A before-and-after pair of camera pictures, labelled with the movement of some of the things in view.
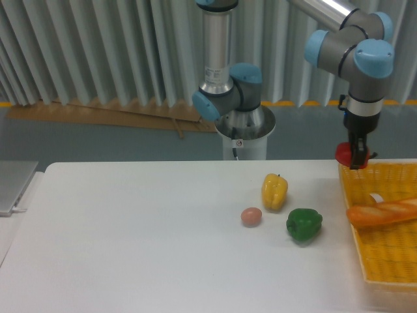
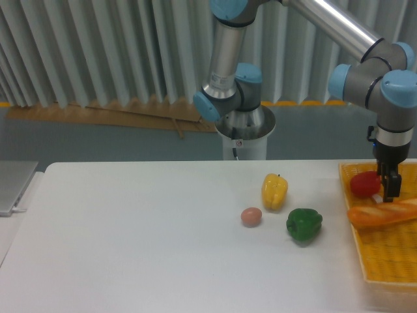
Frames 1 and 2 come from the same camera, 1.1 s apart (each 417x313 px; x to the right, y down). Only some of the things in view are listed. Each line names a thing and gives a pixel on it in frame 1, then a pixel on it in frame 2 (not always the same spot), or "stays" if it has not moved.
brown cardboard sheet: x=179 y=119 stays
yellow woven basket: x=388 y=250 stays
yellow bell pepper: x=273 y=190 stays
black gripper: x=361 y=125 to x=389 y=156
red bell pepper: x=343 y=155 to x=365 y=184
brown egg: x=251 y=217 stays
